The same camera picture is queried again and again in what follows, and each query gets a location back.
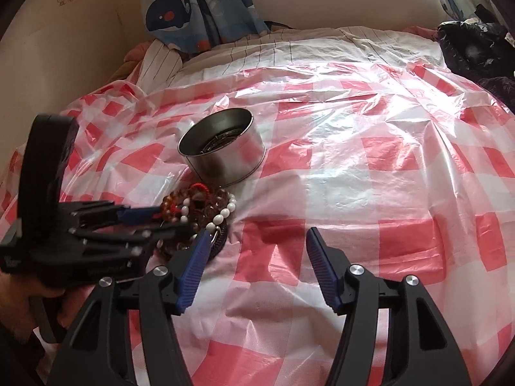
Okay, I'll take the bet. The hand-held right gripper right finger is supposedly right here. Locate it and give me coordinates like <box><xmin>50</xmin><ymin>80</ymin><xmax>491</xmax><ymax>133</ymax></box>
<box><xmin>306</xmin><ymin>227</ymin><xmax>473</xmax><ymax>386</ymax></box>

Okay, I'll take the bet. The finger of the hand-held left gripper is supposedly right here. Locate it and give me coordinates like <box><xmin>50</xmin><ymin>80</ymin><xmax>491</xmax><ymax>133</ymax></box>
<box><xmin>70</xmin><ymin>200</ymin><xmax>164</xmax><ymax>228</ymax></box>
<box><xmin>72</xmin><ymin>223</ymin><xmax>200</xmax><ymax>268</ymax></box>

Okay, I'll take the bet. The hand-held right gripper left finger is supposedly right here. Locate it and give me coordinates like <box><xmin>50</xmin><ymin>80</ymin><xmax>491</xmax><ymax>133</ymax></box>
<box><xmin>47</xmin><ymin>229</ymin><xmax>216</xmax><ymax>386</ymax></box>

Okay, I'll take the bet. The red knotted cord bracelet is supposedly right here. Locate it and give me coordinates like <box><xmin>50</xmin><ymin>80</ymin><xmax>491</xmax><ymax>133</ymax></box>
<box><xmin>167</xmin><ymin>183</ymin><xmax>211</xmax><ymax>221</ymax></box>

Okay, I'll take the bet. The black braided bracelet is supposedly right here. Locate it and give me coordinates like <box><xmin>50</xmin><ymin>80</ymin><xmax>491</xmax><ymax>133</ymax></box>
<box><xmin>201</xmin><ymin>221</ymin><xmax>231</xmax><ymax>256</ymax></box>

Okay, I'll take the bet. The brown bead bracelet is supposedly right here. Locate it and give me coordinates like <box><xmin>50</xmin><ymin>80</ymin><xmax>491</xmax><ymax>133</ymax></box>
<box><xmin>160</xmin><ymin>187</ymin><xmax>239</xmax><ymax>228</ymax></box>

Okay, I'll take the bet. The white bead bracelet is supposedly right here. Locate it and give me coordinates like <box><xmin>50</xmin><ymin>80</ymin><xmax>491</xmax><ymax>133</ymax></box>
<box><xmin>179</xmin><ymin>194</ymin><xmax>239</xmax><ymax>226</ymax></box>

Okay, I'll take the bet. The round metal tin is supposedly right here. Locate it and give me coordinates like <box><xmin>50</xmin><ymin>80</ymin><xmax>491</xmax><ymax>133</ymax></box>
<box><xmin>177</xmin><ymin>107</ymin><xmax>267</xmax><ymax>188</ymax></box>

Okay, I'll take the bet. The person's left hand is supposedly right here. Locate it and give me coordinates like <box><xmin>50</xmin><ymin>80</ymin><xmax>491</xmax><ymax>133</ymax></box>
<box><xmin>0</xmin><ymin>271</ymin><xmax>67</xmax><ymax>338</ymax></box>

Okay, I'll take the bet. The red checkered plastic sheet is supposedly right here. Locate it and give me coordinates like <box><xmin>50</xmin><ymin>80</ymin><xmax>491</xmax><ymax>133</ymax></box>
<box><xmin>0</xmin><ymin>62</ymin><xmax>515</xmax><ymax>386</ymax></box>

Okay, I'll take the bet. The striped white bedsheet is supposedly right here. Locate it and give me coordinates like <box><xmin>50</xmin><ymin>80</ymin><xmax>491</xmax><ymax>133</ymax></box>
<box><xmin>143</xmin><ymin>26</ymin><xmax>449</xmax><ymax>89</ymax></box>

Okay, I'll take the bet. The pile of dark clothes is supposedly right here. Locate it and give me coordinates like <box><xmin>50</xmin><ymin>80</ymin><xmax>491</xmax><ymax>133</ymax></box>
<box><xmin>436</xmin><ymin>6</ymin><xmax>515</xmax><ymax>113</ymax></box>

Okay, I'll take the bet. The dark metal chain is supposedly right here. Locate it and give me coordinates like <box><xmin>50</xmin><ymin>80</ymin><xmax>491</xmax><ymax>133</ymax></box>
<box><xmin>197</xmin><ymin>126</ymin><xmax>246</xmax><ymax>155</ymax></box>

